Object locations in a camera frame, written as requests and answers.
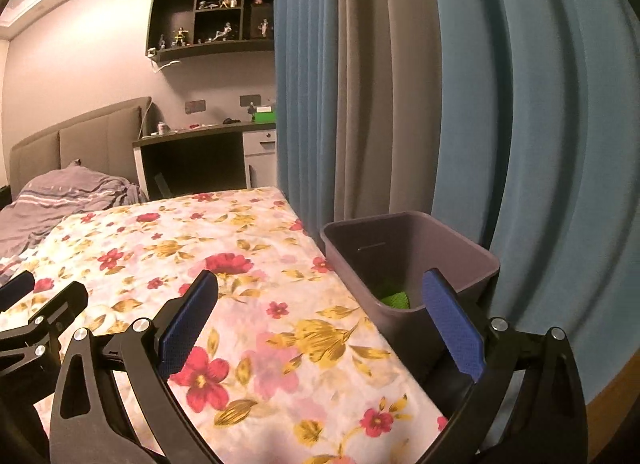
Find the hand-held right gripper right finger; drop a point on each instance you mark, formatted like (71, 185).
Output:
(452, 329)

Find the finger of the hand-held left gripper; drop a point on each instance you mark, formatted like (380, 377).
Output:
(17, 289)
(65, 304)

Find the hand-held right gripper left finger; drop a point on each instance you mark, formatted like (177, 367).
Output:
(187, 324)

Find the green foam net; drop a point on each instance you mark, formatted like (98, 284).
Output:
(395, 299)

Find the grey plastic bin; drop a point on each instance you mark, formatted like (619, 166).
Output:
(400, 254)

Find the floral tablecloth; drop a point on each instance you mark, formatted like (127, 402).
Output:
(200, 244)

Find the grey striped duvet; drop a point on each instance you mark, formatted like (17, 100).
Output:
(65, 194)

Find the dark wooden desk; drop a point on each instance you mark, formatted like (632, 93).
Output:
(195, 158)

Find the grey padded headboard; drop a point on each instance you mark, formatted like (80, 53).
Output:
(95, 138)

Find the white drawer cabinet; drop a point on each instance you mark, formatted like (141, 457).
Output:
(260, 153)

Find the small white cup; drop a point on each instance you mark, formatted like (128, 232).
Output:
(162, 127)

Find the blue curtain panel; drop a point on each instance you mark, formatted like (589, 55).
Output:
(540, 143)
(305, 93)

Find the black item on desk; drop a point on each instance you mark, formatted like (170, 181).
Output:
(231, 120)

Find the green box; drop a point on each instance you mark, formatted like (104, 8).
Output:
(265, 117)

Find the grey curtain panel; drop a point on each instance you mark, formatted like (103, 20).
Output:
(385, 93)

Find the row of figurines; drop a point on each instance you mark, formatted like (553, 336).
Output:
(220, 33)

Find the grey wall socket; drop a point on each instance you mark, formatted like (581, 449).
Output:
(195, 106)
(250, 99)

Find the dark wall shelf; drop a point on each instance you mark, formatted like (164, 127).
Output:
(172, 18)

